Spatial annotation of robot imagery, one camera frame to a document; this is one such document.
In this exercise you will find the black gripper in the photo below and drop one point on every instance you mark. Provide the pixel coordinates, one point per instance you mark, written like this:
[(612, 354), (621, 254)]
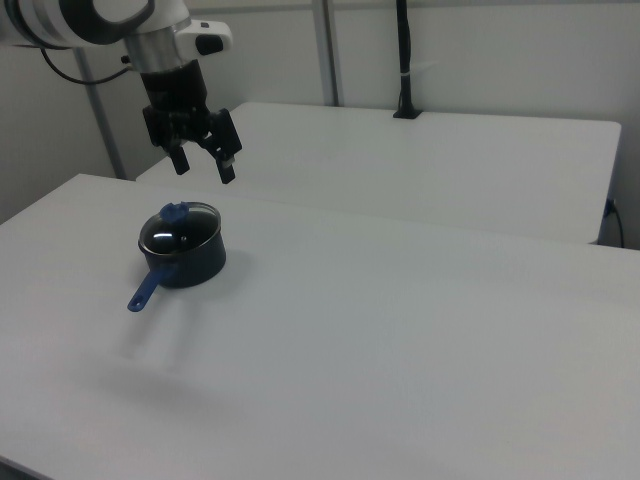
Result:
[(175, 97)]

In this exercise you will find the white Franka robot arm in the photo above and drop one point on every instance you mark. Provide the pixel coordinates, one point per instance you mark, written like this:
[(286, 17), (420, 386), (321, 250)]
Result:
[(105, 22)]

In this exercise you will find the glass lid with blue knob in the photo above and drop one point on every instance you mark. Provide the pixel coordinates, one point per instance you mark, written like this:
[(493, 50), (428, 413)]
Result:
[(177, 230)]

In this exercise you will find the white rear table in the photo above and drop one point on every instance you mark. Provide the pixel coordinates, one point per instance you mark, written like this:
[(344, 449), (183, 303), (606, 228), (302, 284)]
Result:
[(400, 165)]

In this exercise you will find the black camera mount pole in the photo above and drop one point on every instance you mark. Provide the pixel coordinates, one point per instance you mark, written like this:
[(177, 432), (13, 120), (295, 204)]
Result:
[(406, 60)]

